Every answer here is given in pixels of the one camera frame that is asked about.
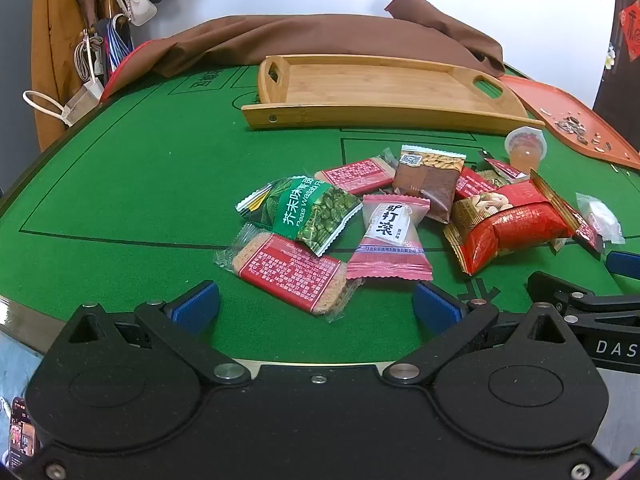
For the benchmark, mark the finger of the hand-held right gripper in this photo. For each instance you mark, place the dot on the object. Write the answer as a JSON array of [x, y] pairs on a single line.
[[625, 264], [565, 291]]

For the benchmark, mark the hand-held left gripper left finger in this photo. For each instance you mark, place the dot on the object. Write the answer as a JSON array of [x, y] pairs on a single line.
[[195, 306]]

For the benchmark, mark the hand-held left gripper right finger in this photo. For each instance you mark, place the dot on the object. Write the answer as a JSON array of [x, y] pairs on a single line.
[[436, 306]]

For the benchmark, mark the clear plastic packet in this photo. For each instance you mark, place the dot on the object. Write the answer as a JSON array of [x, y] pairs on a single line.
[[602, 220]]

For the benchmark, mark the long red snack packet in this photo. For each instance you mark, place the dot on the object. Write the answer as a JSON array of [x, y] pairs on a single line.
[[583, 231]]

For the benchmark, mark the large red nut packet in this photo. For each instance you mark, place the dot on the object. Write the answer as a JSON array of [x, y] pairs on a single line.
[[510, 230]]

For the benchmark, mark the pink candy packet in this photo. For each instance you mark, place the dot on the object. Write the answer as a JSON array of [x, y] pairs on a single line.
[[390, 230]]

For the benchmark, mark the red biscuit packet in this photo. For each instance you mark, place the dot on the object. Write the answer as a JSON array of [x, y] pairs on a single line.
[[470, 182], [290, 270], [357, 175]]

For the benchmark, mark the brown nut packet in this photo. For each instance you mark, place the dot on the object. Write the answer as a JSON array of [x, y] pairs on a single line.
[[425, 185]]

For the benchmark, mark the small red dark-ended packet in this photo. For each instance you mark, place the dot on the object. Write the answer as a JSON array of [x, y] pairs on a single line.
[[505, 169]]

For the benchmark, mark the clear jelly cup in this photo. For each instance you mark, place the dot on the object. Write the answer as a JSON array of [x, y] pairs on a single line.
[[525, 155]]

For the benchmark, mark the green pea snack packet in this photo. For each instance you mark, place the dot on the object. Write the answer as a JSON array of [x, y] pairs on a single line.
[[305, 210]]

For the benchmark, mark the pile of sunflower seeds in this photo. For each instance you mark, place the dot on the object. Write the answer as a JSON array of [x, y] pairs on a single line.
[[570, 126]]

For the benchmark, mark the orange plastic tray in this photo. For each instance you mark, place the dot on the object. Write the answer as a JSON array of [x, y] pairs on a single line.
[[550, 105]]

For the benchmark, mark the dark door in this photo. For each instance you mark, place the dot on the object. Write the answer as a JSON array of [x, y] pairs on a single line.
[[625, 85]]

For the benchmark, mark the white flower decoration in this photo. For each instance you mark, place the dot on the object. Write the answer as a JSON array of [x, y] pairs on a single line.
[[608, 56]]

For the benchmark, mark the smartphone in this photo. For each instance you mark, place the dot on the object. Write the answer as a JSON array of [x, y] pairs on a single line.
[[22, 427]]

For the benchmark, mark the red door decoration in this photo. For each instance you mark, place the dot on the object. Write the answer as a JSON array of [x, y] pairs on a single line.
[[631, 30]]

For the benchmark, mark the brown cloth with red edge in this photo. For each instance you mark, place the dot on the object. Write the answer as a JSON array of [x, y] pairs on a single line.
[[300, 35]]

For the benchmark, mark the small white bag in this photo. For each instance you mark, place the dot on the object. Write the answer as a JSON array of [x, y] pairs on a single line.
[[137, 7]]

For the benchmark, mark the orange-brown coat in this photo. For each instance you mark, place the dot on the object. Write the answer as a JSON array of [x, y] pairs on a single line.
[[55, 35]]

